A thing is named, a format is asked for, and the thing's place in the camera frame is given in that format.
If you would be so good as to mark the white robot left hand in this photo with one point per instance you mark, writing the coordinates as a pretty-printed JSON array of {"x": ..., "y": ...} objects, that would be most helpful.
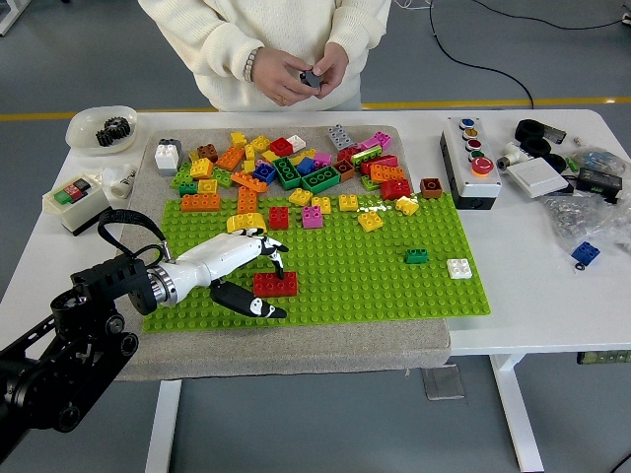
[{"x": 217, "y": 261}]

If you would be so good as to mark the person's left hand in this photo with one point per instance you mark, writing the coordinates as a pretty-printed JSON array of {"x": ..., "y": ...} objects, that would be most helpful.
[{"x": 336, "y": 64}]

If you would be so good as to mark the person's right hand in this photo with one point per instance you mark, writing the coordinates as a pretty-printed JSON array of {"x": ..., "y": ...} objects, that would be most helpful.
[{"x": 278, "y": 76}]

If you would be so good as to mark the dark grey brick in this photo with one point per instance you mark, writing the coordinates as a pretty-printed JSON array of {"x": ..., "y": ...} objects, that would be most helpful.
[{"x": 311, "y": 79}]

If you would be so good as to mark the yellow arched brick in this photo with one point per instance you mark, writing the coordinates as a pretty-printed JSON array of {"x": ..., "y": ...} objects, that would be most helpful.
[{"x": 246, "y": 222}]

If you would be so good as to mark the red two-by-four brick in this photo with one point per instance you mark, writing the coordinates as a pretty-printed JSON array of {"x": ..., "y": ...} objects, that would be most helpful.
[{"x": 268, "y": 286}]

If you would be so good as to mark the person's left forearm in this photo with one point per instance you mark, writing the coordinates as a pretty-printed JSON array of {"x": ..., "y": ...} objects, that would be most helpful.
[{"x": 355, "y": 24}]

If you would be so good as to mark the person's right forearm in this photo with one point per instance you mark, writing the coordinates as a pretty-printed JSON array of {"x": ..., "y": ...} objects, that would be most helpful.
[{"x": 222, "y": 54}]

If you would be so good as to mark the orange two-by-four brick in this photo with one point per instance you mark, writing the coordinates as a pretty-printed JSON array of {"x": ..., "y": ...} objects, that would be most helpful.
[
  {"x": 231, "y": 157},
  {"x": 247, "y": 199},
  {"x": 387, "y": 173},
  {"x": 201, "y": 203}
]

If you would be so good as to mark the white square brick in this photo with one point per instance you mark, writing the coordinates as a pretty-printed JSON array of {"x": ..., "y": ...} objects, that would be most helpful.
[
  {"x": 298, "y": 142},
  {"x": 459, "y": 269}
]

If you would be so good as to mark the small yellow brick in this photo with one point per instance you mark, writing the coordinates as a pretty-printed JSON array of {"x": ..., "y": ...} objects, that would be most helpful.
[
  {"x": 260, "y": 144},
  {"x": 269, "y": 156},
  {"x": 250, "y": 152},
  {"x": 238, "y": 138}
]

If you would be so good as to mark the red square brick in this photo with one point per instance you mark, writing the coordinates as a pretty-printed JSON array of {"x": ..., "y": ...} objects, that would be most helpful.
[
  {"x": 279, "y": 218},
  {"x": 349, "y": 155},
  {"x": 281, "y": 146}
]

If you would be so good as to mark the yellow square brick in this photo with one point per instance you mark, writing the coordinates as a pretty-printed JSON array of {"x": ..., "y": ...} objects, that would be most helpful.
[
  {"x": 300, "y": 196},
  {"x": 348, "y": 203},
  {"x": 322, "y": 204},
  {"x": 370, "y": 221},
  {"x": 207, "y": 186},
  {"x": 201, "y": 168},
  {"x": 407, "y": 206}
]

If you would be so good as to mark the small dark green brick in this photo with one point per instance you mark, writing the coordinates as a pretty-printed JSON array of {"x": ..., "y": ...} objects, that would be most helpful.
[
  {"x": 416, "y": 256},
  {"x": 188, "y": 188}
]

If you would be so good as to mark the orange long curved brick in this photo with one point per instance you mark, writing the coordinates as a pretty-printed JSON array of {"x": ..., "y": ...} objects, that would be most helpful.
[{"x": 249, "y": 181}]

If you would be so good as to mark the pink brick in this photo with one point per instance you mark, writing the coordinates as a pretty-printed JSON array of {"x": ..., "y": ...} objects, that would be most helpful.
[
  {"x": 323, "y": 158},
  {"x": 369, "y": 145}
]

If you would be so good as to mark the blue square brick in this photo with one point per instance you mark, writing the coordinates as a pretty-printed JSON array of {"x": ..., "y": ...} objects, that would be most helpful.
[
  {"x": 585, "y": 251},
  {"x": 264, "y": 173},
  {"x": 305, "y": 166}
]

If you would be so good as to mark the lime green long brick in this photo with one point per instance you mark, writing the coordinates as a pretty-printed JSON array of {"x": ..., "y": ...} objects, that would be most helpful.
[{"x": 367, "y": 155}]

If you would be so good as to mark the brown square brick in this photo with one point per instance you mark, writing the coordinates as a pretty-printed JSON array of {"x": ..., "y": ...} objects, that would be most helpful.
[
  {"x": 207, "y": 153},
  {"x": 430, "y": 188}
]

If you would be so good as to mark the brown hollow brick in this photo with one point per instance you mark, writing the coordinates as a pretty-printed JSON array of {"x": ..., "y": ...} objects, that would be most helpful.
[{"x": 343, "y": 171}]

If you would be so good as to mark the green hollow brick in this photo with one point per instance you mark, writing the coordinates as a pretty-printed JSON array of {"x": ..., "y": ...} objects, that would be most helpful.
[
  {"x": 291, "y": 183},
  {"x": 323, "y": 187}
]

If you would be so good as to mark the long red sloped brick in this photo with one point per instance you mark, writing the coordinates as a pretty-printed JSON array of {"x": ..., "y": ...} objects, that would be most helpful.
[{"x": 379, "y": 165}]

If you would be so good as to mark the white and grey brick stack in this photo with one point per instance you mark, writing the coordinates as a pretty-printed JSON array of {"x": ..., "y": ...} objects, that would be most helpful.
[{"x": 166, "y": 157}]

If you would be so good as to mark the green studded baseplate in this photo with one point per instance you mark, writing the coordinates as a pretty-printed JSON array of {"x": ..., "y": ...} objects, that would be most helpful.
[{"x": 345, "y": 295}]

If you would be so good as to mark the glossy red brick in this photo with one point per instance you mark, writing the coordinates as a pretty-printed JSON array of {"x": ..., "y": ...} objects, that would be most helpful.
[{"x": 396, "y": 189}]

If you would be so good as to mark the person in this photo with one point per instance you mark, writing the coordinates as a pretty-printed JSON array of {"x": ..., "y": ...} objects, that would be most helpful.
[{"x": 276, "y": 22}]

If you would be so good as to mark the grey-brown fabric mat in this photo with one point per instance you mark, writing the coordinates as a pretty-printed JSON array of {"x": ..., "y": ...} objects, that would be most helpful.
[{"x": 276, "y": 352}]

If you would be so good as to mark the white printed tube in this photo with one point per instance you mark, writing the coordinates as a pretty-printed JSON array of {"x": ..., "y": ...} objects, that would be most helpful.
[{"x": 123, "y": 184}]

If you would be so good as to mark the black metal gears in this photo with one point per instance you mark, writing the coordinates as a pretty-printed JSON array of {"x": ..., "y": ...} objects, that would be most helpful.
[{"x": 113, "y": 132}]

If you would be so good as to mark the white table leg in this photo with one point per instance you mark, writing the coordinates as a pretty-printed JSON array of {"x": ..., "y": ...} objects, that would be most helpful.
[
  {"x": 520, "y": 424},
  {"x": 162, "y": 428}
]

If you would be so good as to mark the white pushbutton control box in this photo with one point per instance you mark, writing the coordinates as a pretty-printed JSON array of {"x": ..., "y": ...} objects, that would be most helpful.
[{"x": 475, "y": 186}]

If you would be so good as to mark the white plastic bowl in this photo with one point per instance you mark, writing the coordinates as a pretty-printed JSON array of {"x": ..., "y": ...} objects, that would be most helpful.
[{"x": 81, "y": 130}]

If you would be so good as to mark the black rubber tire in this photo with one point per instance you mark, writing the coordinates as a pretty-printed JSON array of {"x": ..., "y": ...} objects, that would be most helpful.
[
  {"x": 524, "y": 147},
  {"x": 563, "y": 162},
  {"x": 518, "y": 130}
]

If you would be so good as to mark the white cylinder metal tip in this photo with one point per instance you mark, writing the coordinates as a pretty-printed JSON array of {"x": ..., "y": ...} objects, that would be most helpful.
[{"x": 512, "y": 156}]

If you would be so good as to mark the small clear-lidded black box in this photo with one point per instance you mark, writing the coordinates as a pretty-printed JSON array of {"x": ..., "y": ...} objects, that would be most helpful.
[{"x": 556, "y": 134}]

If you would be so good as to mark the green plastic connector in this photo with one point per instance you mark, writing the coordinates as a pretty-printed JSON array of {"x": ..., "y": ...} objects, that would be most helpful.
[{"x": 572, "y": 163}]

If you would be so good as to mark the grey metal floor plate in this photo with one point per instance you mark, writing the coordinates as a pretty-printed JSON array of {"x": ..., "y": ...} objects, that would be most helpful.
[{"x": 443, "y": 384}]

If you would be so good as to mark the clear bag blue parts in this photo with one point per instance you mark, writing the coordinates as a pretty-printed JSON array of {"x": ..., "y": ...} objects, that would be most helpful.
[{"x": 599, "y": 158}]

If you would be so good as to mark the clear bag of screws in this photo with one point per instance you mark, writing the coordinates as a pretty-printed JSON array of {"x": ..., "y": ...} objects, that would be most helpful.
[{"x": 572, "y": 217}]

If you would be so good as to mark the black power adapter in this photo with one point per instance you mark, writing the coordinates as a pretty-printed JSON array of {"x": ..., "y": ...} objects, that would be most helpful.
[{"x": 599, "y": 181}]

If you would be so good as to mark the white red-green switch box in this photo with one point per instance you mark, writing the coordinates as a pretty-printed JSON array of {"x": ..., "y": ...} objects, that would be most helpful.
[{"x": 79, "y": 214}]

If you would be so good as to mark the white flat wall switch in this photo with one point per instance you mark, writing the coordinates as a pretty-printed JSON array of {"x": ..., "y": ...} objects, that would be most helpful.
[{"x": 537, "y": 178}]

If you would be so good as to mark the white furniture frame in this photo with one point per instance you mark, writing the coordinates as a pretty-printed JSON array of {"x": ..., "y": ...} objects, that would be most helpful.
[{"x": 10, "y": 20}]

